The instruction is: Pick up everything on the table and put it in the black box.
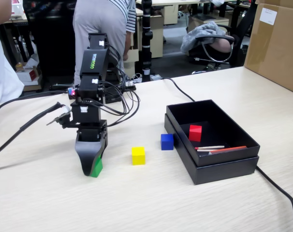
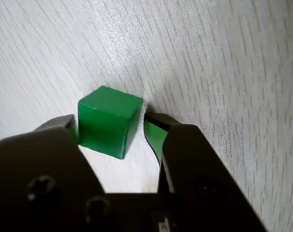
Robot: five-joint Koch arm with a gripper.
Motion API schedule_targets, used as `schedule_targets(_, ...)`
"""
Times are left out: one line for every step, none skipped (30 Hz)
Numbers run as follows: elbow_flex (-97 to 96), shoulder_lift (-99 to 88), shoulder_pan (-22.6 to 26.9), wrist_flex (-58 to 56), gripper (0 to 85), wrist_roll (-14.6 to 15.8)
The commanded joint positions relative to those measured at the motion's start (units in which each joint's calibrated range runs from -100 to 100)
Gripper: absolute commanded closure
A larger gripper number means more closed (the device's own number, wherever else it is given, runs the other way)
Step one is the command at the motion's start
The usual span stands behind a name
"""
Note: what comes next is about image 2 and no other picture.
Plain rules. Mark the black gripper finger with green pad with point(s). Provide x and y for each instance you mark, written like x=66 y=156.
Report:
x=45 y=169
x=199 y=169

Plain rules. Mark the green cube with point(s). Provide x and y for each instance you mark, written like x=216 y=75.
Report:
x=105 y=128

